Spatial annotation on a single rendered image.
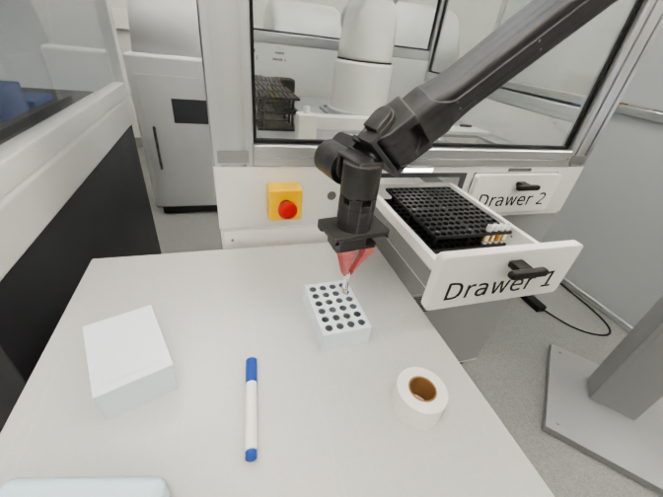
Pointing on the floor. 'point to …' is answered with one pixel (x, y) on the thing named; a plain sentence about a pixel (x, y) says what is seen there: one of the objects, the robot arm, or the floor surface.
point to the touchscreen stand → (613, 402)
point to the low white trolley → (95, 290)
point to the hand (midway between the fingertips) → (346, 269)
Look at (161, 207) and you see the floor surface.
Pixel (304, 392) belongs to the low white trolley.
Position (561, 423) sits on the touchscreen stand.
